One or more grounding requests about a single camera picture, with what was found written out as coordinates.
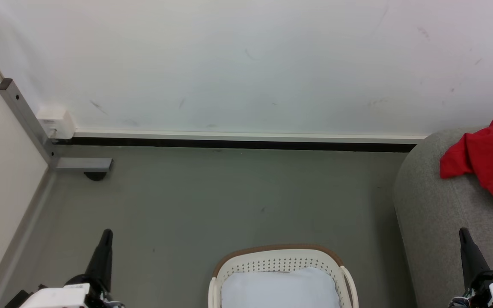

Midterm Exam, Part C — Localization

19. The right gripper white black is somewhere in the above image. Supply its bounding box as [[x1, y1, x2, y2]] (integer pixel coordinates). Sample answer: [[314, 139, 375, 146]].
[[459, 228, 493, 308]]

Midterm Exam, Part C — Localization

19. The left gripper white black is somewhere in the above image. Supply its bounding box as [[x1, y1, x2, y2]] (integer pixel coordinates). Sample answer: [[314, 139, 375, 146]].
[[19, 229, 125, 308]]

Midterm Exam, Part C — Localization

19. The red garment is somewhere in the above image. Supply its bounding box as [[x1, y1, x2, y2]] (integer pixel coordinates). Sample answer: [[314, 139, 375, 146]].
[[439, 115, 493, 213]]

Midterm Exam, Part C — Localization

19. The grey fabric sofa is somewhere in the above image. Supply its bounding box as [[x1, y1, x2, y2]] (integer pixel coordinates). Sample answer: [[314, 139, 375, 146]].
[[393, 126, 493, 308]]

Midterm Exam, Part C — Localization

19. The white plastic laundry basket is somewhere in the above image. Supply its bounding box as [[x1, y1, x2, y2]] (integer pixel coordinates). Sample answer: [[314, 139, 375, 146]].
[[208, 244, 359, 308]]

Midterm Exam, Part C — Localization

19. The pale blue cloth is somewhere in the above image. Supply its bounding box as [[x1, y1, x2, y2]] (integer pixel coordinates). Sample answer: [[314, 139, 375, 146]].
[[221, 267, 342, 308]]

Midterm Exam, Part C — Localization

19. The white wall outlet box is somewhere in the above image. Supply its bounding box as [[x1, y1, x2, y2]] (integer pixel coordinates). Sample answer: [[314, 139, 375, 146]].
[[36, 107, 77, 140]]

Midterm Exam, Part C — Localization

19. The grey metal frame post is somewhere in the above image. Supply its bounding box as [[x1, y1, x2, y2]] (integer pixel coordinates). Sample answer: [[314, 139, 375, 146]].
[[0, 78, 114, 173]]

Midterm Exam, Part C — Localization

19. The white black wall rail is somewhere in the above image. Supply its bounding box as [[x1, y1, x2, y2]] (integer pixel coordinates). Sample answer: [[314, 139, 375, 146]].
[[52, 130, 428, 153]]

